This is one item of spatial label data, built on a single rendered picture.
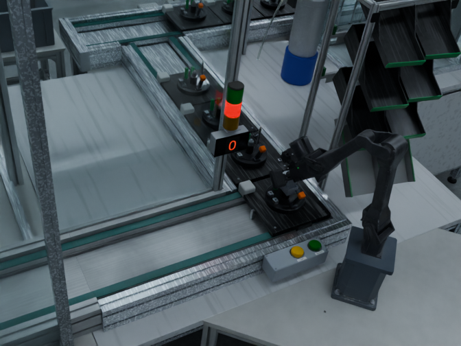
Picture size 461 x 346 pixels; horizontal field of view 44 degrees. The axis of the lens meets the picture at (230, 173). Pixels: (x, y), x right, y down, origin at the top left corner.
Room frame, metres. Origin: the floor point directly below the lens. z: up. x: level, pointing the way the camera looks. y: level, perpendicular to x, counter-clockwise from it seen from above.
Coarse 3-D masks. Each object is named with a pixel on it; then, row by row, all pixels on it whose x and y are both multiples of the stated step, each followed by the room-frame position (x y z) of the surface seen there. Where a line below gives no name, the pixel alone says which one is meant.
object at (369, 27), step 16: (336, 0) 1.73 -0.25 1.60; (400, 0) 1.66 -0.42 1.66; (416, 0) 1.68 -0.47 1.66; (432, 0) 1.72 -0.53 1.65; (368, 16) 1.60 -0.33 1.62; (368, 32) 1.59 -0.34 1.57; (320, 48) 1.74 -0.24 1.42; (320, 64) 1.73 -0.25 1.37; (352, 80) 1.59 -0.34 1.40; (352, 96) 1.60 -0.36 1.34; (304, 128) 1.73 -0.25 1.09; (336, 128) 1.60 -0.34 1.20; (336, 144) 1.59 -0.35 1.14
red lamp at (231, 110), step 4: (228, 104) 1.43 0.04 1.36; (232, 104) 1.42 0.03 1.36; (236, 104) 1.42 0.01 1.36; (240, 104) 1.43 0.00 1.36; (224, 108) 1.44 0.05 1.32; (228, 108) 1.42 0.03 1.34; (232, 108) 1.42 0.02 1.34; (236, 108) 1.42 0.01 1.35; (240, 108) 1.44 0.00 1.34; (224, 112) 1.44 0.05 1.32; (228, 112) 1.42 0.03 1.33; (232, 112) 1.42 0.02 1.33; (236, 112) 1.42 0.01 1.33; (240, 112) 1.45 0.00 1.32; (228, 116) 1.42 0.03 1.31; (232, 116) 1.42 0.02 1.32; (236, 116) 1.43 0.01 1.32
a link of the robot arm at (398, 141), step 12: (384, 144) 1.23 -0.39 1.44; (396, 144) 1.22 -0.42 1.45; (396, 156) 1.20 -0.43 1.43; (384, 168) 1.22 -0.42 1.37; (396, 168) 1.23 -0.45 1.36; (384, 180) 1.21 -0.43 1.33; (384, 192) 1.21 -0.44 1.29; (372, 204) 1.22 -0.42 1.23; (384, 204) 1.21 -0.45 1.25; (372, 216) 1.20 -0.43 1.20; (384, 216) 1.21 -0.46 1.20
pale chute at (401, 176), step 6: (408, 144) 1.69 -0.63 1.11; (408, 150) 1.68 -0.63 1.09; (408, 156) 1.67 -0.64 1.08; (402, 162) 1.67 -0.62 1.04; (408, 162) 1.66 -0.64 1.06; (402, 168) 1.66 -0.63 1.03; (408, 168) 1.65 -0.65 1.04; (396, 174) 1.63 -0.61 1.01; (402, 174) 1.64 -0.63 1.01; (408, 174) 1.64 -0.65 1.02; (396, 180) 1.62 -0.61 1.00; (402, 180) 1.63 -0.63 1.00; (408, 180) 1.63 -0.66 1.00; (414, 180) 1.61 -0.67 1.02
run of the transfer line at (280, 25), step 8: (280, 16) 2.87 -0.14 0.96; (288, 16) 2.89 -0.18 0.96; (256, 24) 2.75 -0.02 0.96; (264, 24) 2.77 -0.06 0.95; (272, 24) 2.80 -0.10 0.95; (280, 24) 2.83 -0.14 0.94; (288, 24) 2.86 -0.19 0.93; (256, 32) 2.75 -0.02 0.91; (264, 32) 2.78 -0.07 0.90; (272, 32) 2.81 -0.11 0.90; (280, 32) 2.84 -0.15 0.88; (288, 32) 2.87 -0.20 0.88; (248, 40) 2.72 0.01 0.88; (256, 40) 2.75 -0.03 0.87
